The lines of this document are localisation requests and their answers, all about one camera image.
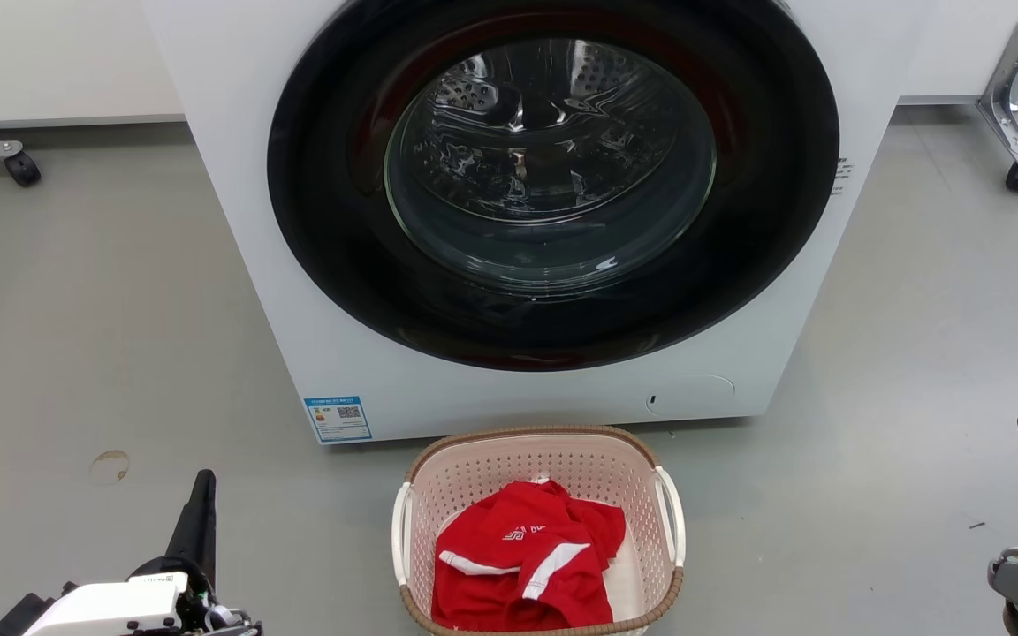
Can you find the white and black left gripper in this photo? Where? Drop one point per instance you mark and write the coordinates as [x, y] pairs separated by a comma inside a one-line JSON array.
[[111, 605]]

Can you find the pink perforated plastic laundry basket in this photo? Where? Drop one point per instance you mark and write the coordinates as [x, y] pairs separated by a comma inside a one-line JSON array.
[[544, 459]]

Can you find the blue energy label sticker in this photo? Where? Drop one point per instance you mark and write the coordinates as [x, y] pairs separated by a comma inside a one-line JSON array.
[[338, 420]]

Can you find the red and white sports garment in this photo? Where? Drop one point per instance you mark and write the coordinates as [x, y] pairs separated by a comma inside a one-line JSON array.
[[509, 583]]

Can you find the black round glass washer door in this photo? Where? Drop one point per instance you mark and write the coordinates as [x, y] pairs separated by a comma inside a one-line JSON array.
[[332, 221]]

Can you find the small printed side sticker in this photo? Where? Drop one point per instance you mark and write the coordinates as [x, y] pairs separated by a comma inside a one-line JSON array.
[[841, 175]]

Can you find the white front-load washing machine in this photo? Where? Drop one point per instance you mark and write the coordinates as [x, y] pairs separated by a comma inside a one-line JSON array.
[[244, 132]]

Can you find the white partition panel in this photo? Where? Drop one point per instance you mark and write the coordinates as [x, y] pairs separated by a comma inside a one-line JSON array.
[[960, 49], [49, 57]]

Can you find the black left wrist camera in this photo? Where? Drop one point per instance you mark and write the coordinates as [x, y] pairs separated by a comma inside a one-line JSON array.
[[21, 616]]

